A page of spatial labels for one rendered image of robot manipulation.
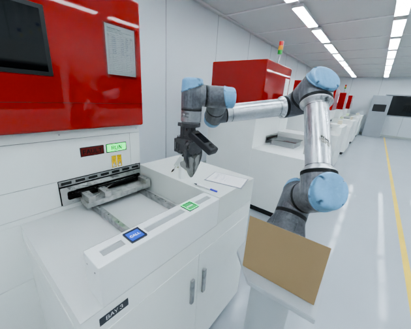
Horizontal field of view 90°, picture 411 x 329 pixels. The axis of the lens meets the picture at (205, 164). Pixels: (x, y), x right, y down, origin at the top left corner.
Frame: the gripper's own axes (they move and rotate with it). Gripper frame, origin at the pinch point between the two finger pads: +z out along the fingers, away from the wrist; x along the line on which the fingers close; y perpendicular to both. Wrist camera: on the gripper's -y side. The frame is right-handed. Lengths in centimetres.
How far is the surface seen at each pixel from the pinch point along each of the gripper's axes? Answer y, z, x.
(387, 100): -75, -57, -1229
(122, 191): 47, 23, 4
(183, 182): 19.5, 14.2, -15.1
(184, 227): -4.0, 18.5, 8.0
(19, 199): 59, 17, 44
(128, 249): -3.1, 14.7, 30.8
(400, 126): -152, 53, -1304
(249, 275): -29.8, 28.7, 1.3
